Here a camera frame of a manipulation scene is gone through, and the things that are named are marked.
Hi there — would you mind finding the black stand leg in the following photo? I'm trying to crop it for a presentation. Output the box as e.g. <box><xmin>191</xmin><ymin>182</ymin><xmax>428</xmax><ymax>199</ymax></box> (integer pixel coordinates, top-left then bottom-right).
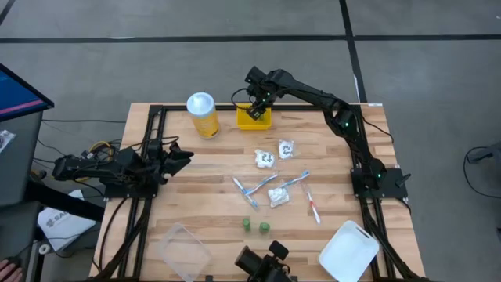
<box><xmin>25</xmin><ymin>180</ymin><xmax>106</xmax><ymax>223</ymax></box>

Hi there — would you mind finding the cotton pads bag black print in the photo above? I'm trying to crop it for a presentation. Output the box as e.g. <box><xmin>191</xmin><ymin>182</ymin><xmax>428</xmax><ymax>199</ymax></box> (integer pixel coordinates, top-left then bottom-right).
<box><xmin>277</xmin><ymin>139</ymin><xmax>297</xmax><ymax>161</ymax></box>
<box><xmin>253</xmin><ymin>148</ymin><xmax>277</xmax><ymax>170</ymax></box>

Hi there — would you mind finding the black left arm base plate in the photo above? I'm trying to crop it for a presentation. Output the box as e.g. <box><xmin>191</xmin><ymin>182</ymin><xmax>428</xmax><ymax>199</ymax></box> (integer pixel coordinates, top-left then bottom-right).
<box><xmin>103</xmin><ymin>182</ymin><xmax>160</xmax><ymax>200</ymax></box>

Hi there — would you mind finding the black floor cable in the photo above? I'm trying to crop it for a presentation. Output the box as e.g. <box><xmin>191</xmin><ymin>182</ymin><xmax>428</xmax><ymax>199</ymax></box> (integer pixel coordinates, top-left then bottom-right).
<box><xmin>463</xmin><ymin>145</ymin><xmax>501</xmax><ymax>200</ymax></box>

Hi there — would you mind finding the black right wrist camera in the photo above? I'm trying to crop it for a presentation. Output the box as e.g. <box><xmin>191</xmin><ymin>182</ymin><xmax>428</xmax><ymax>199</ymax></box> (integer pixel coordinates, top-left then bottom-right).
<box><xmin>244</xmin><ymin>65</ymin><xmax>268</xmax><ymax>85</ymax></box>

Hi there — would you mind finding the yellow plastic bin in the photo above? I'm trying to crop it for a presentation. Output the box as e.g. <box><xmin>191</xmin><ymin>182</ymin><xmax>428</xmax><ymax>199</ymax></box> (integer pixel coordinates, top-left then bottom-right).
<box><xmin>236</xmin><ymin>103</ymin><xmax>273</xmax><ymax>131</ymax></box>

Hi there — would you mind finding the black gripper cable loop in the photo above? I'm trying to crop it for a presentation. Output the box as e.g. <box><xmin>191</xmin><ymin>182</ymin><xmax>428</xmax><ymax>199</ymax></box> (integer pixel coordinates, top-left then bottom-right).
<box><xmin>230</xmin><ymin>87</ymin><xmax>254</xmax><ymax>113</ymax></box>

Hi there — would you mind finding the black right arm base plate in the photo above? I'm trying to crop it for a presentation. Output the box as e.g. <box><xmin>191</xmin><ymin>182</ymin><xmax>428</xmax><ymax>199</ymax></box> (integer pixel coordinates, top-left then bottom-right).
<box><xmin>350</xmin><ymin>167</ymin><xmax>412</xmax><ymax>200</ymax></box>

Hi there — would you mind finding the computer monitor blue screen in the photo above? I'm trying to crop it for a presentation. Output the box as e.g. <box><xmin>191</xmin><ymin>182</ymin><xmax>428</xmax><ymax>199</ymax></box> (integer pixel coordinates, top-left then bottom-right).
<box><xmin>0</xmin><ymin>62</ymin><xmax>55</xmax><ymax>123</ymax></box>

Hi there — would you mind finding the yellow cable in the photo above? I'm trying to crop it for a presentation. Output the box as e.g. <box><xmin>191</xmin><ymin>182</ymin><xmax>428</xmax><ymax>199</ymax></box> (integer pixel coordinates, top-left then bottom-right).
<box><xmin>76</xmin><ymin>139</ymin><xmax>117</xmax><ymax>183</ymax></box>

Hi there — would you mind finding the white plastic tray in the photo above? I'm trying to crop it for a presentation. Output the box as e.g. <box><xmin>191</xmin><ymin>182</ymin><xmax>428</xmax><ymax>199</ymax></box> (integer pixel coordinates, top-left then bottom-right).
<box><xmin>318</xmin><ymin>219</ymin><xmax>380</xmax><ymax>282</ymax></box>

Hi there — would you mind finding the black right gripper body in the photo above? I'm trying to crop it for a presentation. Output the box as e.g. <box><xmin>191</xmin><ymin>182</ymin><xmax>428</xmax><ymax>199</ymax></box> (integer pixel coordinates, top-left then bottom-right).
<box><xmin>250</xmin><ymin>80</ymin><xmax>277</xmax><ymax>110</ymax></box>

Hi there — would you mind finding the blue white toothbrush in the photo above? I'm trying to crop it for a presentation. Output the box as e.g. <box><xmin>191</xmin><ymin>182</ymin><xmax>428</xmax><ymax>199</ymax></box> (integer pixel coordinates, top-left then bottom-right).
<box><xmin>232</xmin><ymin>176</ymin><xmax>260</xmax><ymax>211</ymax></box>
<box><xmin>279</xmin><ymin>169</ymin><xmax>311</xmax><ymax>190</ymax></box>
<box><xmin>245</xmin><ymin>172</ymin><xmax>279</xmax><ymax>196</ymax></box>

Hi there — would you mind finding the cotton pads bag clear plastic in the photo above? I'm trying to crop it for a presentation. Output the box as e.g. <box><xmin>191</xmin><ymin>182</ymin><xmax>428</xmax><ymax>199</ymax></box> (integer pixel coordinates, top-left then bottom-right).
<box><xmin>267</xmin><ymin>183</ymin><xmax>293</xmax><ymax>209</ymax></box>

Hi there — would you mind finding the clear plastic container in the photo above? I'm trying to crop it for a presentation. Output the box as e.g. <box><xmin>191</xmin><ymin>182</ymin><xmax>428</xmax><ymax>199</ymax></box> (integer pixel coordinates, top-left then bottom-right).
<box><xmin>156</xmin><ymin>222</ymin><xmax>214</xmax><ymax>282</ymax></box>

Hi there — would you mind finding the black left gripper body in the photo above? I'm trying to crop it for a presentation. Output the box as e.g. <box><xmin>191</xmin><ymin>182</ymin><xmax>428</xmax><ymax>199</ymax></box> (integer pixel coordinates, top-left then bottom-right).
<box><xmin>148</xmin><ymin>153</ymin><xmax>172</xmax><ymax>185</ymax></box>

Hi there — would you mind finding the red white toothbrush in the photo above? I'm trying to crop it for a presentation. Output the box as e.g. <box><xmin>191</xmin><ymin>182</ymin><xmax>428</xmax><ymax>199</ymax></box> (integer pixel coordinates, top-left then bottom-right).
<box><xmin>301</xmin><ymin>183</ymin><xmax>322</xmax><ymax>226</ymax></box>

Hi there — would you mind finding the black aluminium rail frame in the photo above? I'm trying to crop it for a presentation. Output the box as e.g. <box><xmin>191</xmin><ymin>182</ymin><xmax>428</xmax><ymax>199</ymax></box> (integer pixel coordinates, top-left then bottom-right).
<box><xmin>88</xmin><ymin>103</ymin><xmax>430</xmax><ymax>282</ymax></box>

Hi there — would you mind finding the yellow bottle white cap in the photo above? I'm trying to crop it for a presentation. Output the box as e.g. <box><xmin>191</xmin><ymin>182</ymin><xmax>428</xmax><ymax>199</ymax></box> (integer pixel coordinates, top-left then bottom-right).
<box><xmin>186</xmin><ymin>92</ymin><xmax>221</xmax><ymax>139</ymax></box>

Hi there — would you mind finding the person's hand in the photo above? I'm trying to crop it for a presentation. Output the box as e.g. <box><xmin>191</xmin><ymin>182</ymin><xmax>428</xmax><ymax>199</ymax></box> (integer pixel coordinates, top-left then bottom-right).
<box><xmin>0</xmin><ymin>258</ymin><xmax>24</xmax><ymax>282</ymax></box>

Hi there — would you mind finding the small clear packet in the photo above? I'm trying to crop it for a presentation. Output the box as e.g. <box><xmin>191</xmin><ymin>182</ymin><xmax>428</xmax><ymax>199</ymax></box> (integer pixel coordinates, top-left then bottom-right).
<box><xmin>0</xmin><ymin>129</ymin><xmax>17</xmax><ymax>154</ymax></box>

